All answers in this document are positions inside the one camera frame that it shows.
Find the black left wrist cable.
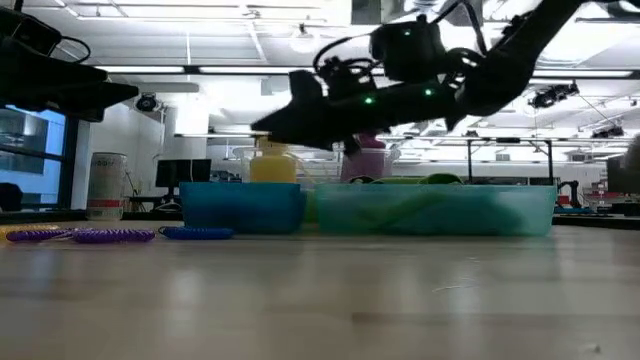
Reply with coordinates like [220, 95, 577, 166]
[49, 35, 92, 64]

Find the dark teal plastic bin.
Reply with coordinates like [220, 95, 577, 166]
[179, 182, 307, 235]

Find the long ceiling light strip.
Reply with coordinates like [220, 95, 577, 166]
[198, 64, 314, 75]
[529, 68, 635, 79]
[93, 64, 187, 75]

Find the black office chair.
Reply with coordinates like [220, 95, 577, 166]
[0, 182, 24, 212]

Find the black ceiling dome camera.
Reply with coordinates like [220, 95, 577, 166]
[135, 92, 160, 113]

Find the light teal translucent bin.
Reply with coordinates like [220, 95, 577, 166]
[314, 183, 558, 237]

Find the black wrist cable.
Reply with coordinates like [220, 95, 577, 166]
[313, 33, 376, 71]
[49, 35, 92, 64]

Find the orange coil wristband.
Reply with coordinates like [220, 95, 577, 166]
[0, 223, 61, 236]

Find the large glass window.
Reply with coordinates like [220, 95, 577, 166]
[0, 105, 67, 210]

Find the yellow sports bottle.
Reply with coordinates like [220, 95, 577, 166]
[248, 135, 299, 184]

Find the green sports bottle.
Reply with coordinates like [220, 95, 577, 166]
[304, 189, 319, 224]

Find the blue coil wristband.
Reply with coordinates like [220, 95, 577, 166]
[157, 225, 236, 242]

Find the black ceiling mounted device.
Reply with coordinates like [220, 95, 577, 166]
[591, 123, 626, 140]
[528, 82, 581, 110]

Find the white ceiling ring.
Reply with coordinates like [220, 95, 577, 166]
[288, 28, 324, 54]

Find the purple coil wristband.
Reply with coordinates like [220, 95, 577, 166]
[73, 228, 157, 245]
[5, 227, 76, 244]

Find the magenta sports bottle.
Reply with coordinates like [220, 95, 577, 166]
[340, 132, 387, 184]

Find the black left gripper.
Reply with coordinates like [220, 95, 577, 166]
[0, 47, 140, 123]

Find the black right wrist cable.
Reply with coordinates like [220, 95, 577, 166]
[313, 33, 376, 71]

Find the green towel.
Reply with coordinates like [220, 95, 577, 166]
[344, 172, 501, 232]

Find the grey canister white label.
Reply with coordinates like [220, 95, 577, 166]
[87, 152, 129, 222]

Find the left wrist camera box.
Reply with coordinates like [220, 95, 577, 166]
[0, 7, 64, 56]

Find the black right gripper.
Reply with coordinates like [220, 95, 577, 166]
[251, 69, 464, 155]

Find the black computer monitor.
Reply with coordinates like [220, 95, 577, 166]
[154, 158, 212, 190]

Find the clear plastic bin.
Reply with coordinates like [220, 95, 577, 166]
[232, 146, 401, 189]

